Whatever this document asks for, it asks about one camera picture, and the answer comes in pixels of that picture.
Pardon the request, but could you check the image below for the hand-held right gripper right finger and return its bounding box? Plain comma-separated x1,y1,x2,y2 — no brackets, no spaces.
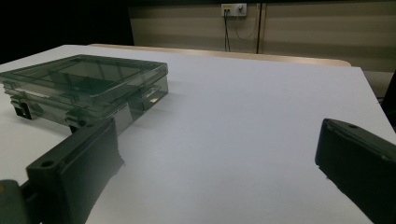
315,118,396,224

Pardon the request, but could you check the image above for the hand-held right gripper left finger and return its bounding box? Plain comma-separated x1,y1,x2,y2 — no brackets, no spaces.
26,119,125,224

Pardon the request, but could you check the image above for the clear grey plastic compartment box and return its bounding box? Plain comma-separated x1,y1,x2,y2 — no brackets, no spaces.
0,54,170,134

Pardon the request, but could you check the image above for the white table sheet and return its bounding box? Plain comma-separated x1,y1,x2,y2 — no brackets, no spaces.
0,44,396,224

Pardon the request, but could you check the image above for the wooden table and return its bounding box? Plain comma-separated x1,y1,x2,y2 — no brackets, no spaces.
88,43,353,67

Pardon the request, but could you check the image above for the vertical wall panel divider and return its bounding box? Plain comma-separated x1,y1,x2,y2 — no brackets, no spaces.
256,3,268,55

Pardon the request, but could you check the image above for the thin black cable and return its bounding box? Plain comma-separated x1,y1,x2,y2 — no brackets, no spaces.
234,13,261,41

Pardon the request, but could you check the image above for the black power cable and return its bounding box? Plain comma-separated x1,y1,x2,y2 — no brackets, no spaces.
223,8,232,52

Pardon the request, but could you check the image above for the white wall socket plate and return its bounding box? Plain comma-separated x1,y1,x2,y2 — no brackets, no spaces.
220,3,248,18

